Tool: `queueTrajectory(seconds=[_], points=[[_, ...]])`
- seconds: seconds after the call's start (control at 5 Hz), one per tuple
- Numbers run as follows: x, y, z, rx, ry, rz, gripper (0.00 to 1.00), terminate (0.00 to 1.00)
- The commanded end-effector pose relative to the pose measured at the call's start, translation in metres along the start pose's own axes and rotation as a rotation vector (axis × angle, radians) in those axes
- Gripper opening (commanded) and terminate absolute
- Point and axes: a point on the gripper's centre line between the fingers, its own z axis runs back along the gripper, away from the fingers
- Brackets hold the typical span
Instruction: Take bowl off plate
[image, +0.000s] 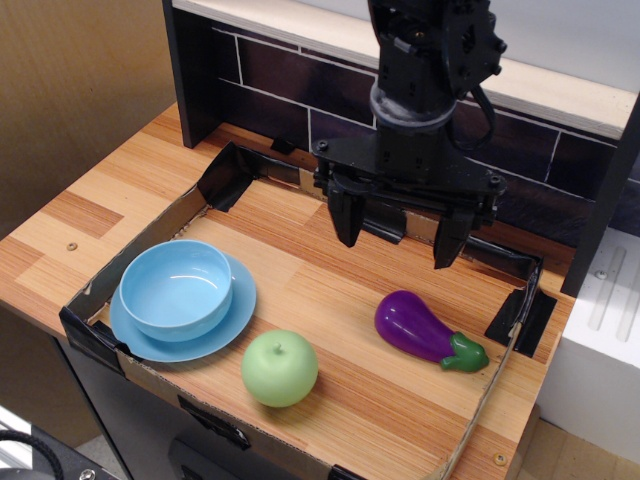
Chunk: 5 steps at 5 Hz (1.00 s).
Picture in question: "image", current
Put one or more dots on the green toy apple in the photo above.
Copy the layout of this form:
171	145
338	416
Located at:
279	368

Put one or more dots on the purple toy eggplant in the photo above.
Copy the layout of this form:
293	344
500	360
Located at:
405	321

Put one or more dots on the dark shelf frame with backsplash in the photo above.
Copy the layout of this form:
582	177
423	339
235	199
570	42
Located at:
276	86

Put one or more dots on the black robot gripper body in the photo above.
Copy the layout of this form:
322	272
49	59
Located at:
413	161

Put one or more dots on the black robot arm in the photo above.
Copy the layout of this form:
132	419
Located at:
432	55

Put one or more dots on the light blue bowl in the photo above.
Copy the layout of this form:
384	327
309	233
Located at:
177	290

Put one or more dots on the white appliance at right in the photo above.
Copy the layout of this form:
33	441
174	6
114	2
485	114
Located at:
592	387

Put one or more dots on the cardboard tray border with tape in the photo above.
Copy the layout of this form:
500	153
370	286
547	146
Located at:
375	412

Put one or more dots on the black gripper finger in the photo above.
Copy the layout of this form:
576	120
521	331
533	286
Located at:
347	208
451	236

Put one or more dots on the light blue plate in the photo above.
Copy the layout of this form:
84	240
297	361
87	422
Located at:
230	327

